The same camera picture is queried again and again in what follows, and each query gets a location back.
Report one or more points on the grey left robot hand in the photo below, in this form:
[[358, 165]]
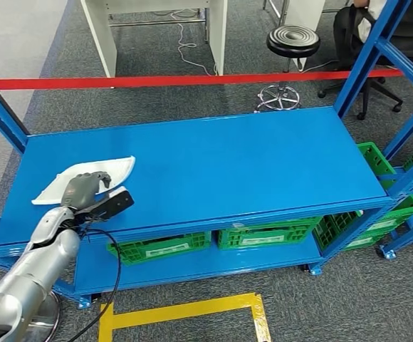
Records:
[[82, 191]]

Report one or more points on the white curved plastic part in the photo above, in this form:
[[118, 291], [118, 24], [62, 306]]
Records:
[[117, 170]]

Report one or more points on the blue metal shelf rack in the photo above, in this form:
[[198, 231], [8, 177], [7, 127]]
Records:
[[387, 253], [228, 165]]

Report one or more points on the red barrier belt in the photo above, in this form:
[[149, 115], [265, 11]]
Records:
[[156, 81]]

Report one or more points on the yellow floor tape square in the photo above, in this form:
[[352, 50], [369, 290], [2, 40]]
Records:
[[177, 311]]

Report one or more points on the black round stool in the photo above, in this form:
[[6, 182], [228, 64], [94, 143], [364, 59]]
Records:
[[292, 41]]

